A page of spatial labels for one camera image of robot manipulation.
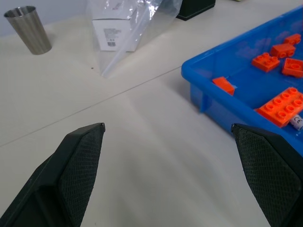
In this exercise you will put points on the white cardboard box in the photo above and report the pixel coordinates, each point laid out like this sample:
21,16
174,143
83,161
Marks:
113,35

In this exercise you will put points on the large orange brick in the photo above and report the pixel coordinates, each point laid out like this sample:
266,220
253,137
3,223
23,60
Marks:
279,106

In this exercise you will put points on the blue plastic tray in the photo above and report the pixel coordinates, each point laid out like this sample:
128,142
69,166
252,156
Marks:
239,71

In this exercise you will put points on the white cylindrical battery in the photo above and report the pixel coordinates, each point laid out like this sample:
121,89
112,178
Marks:
297,121

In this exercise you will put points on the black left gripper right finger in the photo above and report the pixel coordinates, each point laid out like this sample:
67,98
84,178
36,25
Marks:
265,170

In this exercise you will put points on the clear plastic bag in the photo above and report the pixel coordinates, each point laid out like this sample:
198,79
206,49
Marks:
139,28

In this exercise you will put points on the black box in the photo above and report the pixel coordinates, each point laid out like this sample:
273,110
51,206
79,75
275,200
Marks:
194,8

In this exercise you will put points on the stainless steel cup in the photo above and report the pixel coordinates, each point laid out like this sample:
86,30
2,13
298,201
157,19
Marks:
30,30

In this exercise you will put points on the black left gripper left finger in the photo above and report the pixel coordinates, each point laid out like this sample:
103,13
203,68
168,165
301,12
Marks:
71,170

